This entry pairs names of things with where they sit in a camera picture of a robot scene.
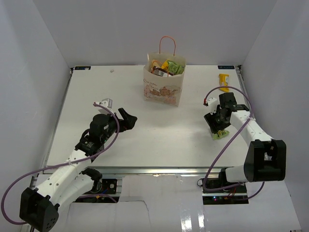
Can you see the aluminium frame rail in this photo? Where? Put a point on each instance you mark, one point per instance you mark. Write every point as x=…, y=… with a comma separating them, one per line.
x=183, y=171

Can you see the green triangular snack packet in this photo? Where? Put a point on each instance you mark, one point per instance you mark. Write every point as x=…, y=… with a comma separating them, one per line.
x=220, y=134

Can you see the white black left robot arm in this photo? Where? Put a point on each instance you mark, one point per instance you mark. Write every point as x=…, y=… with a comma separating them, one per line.
x=40, y=207

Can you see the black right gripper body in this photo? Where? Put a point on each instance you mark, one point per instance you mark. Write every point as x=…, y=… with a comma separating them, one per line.
x=221, y=123

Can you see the cream bear paper bag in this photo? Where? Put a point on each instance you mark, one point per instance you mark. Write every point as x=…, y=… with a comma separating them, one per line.
x=163, y=90

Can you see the yellow snack packet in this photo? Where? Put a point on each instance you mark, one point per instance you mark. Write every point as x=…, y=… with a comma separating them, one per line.
x=223, y=82

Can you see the brown chocolate bar wrapper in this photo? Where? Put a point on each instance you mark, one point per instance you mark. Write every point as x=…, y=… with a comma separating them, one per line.
x=160, y=72

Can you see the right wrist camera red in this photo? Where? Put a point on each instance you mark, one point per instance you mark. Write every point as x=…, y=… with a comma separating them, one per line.
x=211, y=104

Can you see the blue logo sticker left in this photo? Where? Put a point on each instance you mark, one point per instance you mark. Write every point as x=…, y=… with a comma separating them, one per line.
x=82, y=68

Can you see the large brown paper snack bag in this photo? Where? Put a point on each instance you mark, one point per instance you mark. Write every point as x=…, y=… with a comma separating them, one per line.
x=155, y=64

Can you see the blue logo sticker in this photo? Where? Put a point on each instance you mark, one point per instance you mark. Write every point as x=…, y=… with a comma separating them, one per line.
x=226, y=67
x=82, y=68

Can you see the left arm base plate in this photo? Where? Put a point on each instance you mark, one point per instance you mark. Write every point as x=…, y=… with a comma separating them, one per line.
x=108, y=186

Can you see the blue logo sticker right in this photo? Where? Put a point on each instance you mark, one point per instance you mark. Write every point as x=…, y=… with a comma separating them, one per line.
x=226, y=67

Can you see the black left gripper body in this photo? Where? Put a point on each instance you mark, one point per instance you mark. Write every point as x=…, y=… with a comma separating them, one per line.
x=121, y=127

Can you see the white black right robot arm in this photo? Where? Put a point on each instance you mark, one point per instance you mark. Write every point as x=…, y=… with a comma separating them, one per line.
x=266, y=157

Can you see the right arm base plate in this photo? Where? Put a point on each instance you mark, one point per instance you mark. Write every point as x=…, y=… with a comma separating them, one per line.
x=216, y=185

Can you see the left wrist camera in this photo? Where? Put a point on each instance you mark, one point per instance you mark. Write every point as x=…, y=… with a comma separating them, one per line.
x=104, y=106

